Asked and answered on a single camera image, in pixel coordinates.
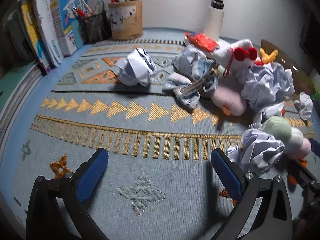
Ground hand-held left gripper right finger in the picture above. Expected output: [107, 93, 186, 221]
[210, 148, 293, 240]

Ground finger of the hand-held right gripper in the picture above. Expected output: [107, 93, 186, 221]
[287, 159, 318, 193]
[308, 137, 320, 158]

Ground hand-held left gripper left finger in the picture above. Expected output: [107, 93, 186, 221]
[26, 147, 109, 240]

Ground green white pink dango plush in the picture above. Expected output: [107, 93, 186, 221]
[249, 115, 312, 160]

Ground blue plaid bow hair clip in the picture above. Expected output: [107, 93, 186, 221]
[162, 59, 218, 109]

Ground crumpled white paper ball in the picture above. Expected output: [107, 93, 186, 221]
[294, 92, 314, 121]
[172, 46, 208, 77]
[115, 47, 157, 87]
[237, 61, 296, 111]
[226, 128, 286, 176]

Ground blue patterned woven mat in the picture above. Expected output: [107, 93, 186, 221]
[0, 27, 320, 240]

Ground brown ribbed bowl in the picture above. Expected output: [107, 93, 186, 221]
[261, 39, 316, 96]

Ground pink plush toy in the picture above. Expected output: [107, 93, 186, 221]
[210, 76, 248, 117]

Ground dark monitor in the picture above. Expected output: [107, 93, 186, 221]
[299, 11, 320, 57]

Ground stack of flat books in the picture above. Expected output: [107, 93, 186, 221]
[0, 60, 43, 120]

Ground white plush with red bow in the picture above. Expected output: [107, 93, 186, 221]
[212, 39, 258, 78]

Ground red orange fabric pouch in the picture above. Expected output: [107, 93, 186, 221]
[185, 32, 220, 53]

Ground black mesh pen holder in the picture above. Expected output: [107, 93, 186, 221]
[79, 12, 112, 44]

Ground yellow cover book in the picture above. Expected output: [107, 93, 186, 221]
[21, 0, 52, 75]

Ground blue cartoon cover book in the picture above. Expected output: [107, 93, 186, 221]
[51, 0, 89, 57]

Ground white desk lamp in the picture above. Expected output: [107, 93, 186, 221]
[202, 0, 242, 46]

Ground row of books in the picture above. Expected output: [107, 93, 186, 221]
[32, 0, 64, 66]

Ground cork pen holder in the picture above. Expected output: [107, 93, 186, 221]
[108, 1, 144, 40]

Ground wooden pencil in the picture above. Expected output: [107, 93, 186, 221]
[81, 0, 94, 15]

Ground white pen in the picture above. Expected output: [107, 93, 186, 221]
[94, 0, 106, 15]

